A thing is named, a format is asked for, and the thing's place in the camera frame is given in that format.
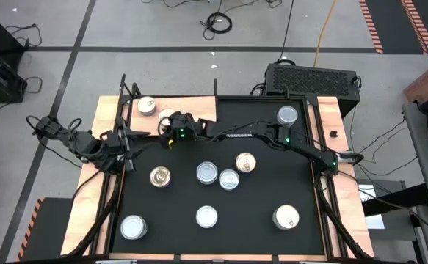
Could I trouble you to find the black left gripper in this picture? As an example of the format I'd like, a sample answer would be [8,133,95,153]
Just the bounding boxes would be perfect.
[101,128,153,172]

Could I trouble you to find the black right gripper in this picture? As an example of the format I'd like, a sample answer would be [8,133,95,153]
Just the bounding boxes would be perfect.
[166,111,204,150]

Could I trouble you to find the green white tuna can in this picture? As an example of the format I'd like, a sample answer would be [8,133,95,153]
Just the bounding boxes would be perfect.
[120,215,148,241]
[218,168,241,191]
[195,161,219,186]
[195,205,219,229]
[276,105,299,128]

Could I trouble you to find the light wooden shelf board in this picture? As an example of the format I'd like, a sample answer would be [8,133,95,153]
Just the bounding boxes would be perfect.
[130,95,217,137]

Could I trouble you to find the black table mat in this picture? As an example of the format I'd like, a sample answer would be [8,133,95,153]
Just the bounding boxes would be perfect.
[109,95,327,257]

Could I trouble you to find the black mat with orange stripes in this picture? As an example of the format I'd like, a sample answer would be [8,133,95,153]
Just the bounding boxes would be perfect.
[16,197,74,263]
[358,0,428,56]

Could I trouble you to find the black perforated computer case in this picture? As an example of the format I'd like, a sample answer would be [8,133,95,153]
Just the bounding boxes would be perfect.
[264,62,361,113]

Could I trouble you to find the white paper sheet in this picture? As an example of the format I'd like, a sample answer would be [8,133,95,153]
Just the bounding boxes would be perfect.
[358,183,386,230]

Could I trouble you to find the black metal beam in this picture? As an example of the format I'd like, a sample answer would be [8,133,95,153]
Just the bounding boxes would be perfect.
[360,182,428,217]

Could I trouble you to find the grey side table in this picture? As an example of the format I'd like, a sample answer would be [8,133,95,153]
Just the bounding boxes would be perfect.
[401,101,428,264]

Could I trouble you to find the black metal shelf frame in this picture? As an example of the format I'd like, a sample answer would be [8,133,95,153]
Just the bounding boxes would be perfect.
[119,73,220,139]

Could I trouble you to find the coiled black floor cable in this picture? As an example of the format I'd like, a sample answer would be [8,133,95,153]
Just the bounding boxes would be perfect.
[198,12,233,41]

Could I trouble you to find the thin black power cord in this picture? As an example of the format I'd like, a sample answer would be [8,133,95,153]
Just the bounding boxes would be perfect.
[275,0,295,65]

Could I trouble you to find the black aluminium rig frame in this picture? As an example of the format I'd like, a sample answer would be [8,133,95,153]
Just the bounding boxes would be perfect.
[66,73,374,264]

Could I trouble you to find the orange power cord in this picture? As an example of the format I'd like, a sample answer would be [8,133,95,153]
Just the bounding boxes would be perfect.
[312,0,338,68]

